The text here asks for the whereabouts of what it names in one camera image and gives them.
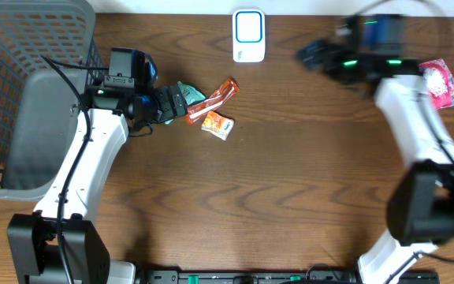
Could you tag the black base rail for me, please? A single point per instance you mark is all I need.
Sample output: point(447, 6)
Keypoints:
point(260, 277)

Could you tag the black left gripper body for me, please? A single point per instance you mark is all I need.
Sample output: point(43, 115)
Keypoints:
point(165, 104)

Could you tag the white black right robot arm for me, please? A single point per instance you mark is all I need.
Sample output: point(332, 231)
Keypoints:
point(420, 213)

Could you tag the purple pad package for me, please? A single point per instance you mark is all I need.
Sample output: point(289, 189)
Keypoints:
point(439, 82)

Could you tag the white barcode scanner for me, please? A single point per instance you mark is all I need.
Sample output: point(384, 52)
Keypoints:
point(249, 36)

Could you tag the grey plastic basket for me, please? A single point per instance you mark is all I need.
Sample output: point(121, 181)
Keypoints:
point(48, 55)

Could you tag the red orange snack wrapper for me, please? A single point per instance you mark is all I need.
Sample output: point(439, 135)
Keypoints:
point(216, 100)

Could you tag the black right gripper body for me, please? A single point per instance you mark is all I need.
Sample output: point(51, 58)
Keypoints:
point(344, 65)

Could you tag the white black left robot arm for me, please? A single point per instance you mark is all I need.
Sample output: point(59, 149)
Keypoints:
point(58, 241)

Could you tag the orange tissue packet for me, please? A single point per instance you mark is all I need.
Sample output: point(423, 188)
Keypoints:
point(217, 125)

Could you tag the teal wipes packet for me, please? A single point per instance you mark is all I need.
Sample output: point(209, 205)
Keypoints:
point(191, 94)

